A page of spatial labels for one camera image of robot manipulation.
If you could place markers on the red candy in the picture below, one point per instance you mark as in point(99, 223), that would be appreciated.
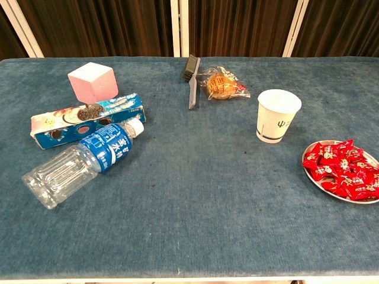
point(353, 155)
point(336, 188)
point(362, 190)
point(342, 167)
point(346, 147)
point(329, 154)
point(321, 173)
point(367, 168)
point(311, 159)

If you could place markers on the pink foam cube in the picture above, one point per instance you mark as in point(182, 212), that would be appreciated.
point(91, 84)

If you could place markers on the clear bottle blue label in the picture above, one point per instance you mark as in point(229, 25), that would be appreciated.
point(74, 165)

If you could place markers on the pastry in clear wrapper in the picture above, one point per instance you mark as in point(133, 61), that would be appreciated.
point(219, 85)

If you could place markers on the blue table cloth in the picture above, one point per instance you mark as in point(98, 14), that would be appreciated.
point(189, 192)

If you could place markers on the blue pink cookie box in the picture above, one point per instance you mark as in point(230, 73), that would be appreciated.
point(65, 124)

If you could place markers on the white frame post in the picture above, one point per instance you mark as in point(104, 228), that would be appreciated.
point(179, 29)
point(23, 29)
point(295, 29)

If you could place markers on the dark brown curtain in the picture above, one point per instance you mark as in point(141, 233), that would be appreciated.
point(340, 26)
point(237, 26)
point(103, 26)
point(9, 41)

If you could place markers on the grey brush black bristles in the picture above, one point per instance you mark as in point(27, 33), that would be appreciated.
point(194, 88)

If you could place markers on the metal bowl of candies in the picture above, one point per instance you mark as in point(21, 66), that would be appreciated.
point(314, 183)

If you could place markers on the white paper cup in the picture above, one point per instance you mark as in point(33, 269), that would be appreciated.
point(275, 118)

